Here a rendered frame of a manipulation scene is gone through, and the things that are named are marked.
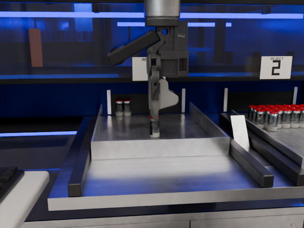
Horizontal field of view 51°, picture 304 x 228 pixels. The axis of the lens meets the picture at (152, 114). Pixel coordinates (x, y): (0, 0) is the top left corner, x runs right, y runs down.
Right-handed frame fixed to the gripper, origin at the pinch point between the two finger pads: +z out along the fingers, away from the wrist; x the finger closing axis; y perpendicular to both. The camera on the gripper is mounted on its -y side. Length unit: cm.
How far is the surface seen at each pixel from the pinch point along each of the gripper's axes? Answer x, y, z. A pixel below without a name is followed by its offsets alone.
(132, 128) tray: 7.2, -4.0, 5.2
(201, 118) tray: 7.9, 13.2, 3.3
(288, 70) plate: 13.6, 38.2, -7.8
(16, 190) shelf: -8.1, -27.8, 12.9
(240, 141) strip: -8.4, 17.4, 4.3
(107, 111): 21.8, -10.7, 4.1
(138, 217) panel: 13.7, -2.6, 33.9
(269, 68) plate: 13.6, 32.9, -8.4
